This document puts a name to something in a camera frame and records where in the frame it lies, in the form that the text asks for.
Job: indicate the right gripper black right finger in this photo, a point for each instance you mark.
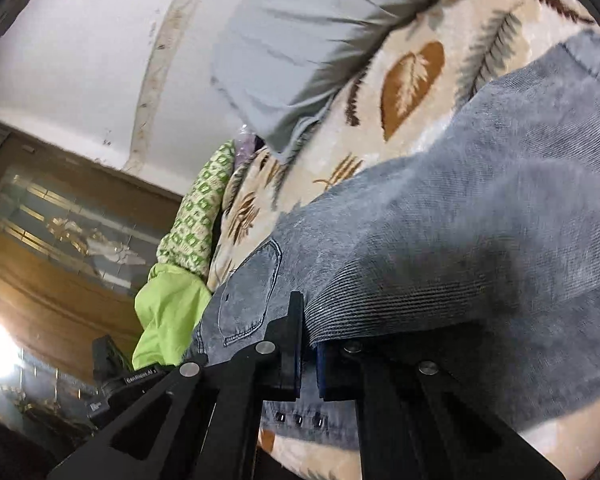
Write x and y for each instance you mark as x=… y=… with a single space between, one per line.
x=414 y=419

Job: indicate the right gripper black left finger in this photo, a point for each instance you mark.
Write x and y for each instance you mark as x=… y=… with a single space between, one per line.
x=201 y=421

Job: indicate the green patterned white cloth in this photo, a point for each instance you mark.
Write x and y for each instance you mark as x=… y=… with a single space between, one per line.
x=188 y=244

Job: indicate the lime green sheet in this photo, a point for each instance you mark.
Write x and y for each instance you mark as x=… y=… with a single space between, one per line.
x=168 y=306

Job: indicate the wooden cabinet with glass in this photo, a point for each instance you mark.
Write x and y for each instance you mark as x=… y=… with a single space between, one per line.
x=76 y=244

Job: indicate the light grey pillow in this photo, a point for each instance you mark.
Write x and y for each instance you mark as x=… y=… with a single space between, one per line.
x=280 y=63

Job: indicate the grey denim pants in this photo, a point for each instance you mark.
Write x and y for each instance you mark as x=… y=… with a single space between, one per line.
x=492 y=235

